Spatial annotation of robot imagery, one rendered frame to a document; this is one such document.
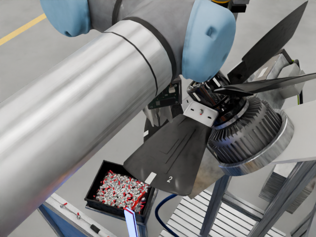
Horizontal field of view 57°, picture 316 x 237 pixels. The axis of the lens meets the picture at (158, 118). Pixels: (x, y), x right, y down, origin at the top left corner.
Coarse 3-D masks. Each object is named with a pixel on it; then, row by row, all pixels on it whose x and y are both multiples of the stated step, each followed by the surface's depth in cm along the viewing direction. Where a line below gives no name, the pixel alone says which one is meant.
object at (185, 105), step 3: (189, 96) 96; (183, 99) 98; (186, 99) 97; (189, 99) 96; (183, 102) 98; (186, 102) 97; (189, 102) 96; (183, 105) 98; (186, 105) 97; (183, 108) 98; (186, 108) 97; (183, 111) 97
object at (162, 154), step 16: (160, 128) 84; (176, 128) 82; (192, 128) 81; (208, 128) 81; (144, 144) 82; (160, 144) 80; (176, 144) 78; (192, 144) 78; (128, 160) 81; (144, 160) 78; (160, 160) 76; (176, 160) 75; (192, 160) 75; (144, 176) 75; (160, 176) 73; (176, 176) 72; (192, 176) 71; (176, 192) 69
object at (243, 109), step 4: (244, 104) 87; (248, 104) 87; (240, 108) 87; (244, 108) 86; (240, 112) 85; (232, 116) 87; (236, 116) 85; (240, 116) 85; (228, 120) 86; (232, 120) 85; (220, 124) 88; (224, 124) 86; (228, 124) 86; (216, 128) 89; (220, 128) 88
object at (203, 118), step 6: (192, 102) 87; (192, 108) 86; (198, 108) 86; (204, 108) 86; (210, 108) 85; (186, 114) 85; (192, 114) 85; (198, 114) 84; (204, 114) 84; (210, 114) 84; (216, 114) 84; (198, 120) 83; (204, 120) 83; (210, 120) 83; (210, 126) 82
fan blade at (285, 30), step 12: (300, 12) 84; (276, 24) 81; (288, 24) 86; (264, 36) 83; (276, 36) 87; (288, 36) 94; (252, 48) 84; (264, 48) 88; (276, 48) 94; (252, 60) 89; (264, 60) 94; (252, 72) 93
